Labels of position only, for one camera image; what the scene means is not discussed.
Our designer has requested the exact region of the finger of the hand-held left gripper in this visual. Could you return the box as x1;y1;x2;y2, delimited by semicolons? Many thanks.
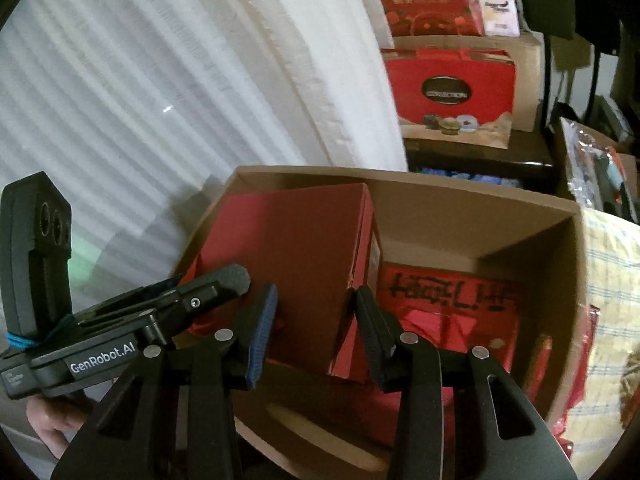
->
145;264;252;332

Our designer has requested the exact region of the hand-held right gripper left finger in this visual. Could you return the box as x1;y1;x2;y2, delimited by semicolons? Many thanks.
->
50;282;278;480

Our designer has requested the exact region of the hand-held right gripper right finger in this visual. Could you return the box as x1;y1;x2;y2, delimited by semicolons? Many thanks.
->
352;285;578;480

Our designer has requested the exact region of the plain red carton box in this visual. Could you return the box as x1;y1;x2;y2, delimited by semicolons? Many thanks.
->
177;183;386;378

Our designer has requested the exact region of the person's left hand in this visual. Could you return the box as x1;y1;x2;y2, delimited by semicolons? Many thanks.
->
25;394;90;461

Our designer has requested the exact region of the red packet with black writing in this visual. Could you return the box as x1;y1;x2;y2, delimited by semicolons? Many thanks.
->
380;261;526;346

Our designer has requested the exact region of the white pleated curtain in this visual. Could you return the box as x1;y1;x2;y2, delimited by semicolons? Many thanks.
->
0;0;408;461

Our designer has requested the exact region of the dark wooden cabinet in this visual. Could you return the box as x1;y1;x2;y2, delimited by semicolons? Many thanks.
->
402;129;557;193

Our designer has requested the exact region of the yellow checked cloth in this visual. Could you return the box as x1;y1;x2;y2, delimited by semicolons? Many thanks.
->
547;207;640;477

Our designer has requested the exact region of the red gift box with label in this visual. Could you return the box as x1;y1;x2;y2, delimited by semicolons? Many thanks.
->
380;47;517;151

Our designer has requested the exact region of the clear plastic bag of items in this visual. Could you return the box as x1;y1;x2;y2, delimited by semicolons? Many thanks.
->
556;116;640;222

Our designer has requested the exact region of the black speaker stand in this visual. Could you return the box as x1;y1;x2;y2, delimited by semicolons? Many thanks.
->
586;52;602;113
543;35;558;132

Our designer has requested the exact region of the pink and white box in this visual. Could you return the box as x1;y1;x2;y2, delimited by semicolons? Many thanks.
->
474;0;524;38

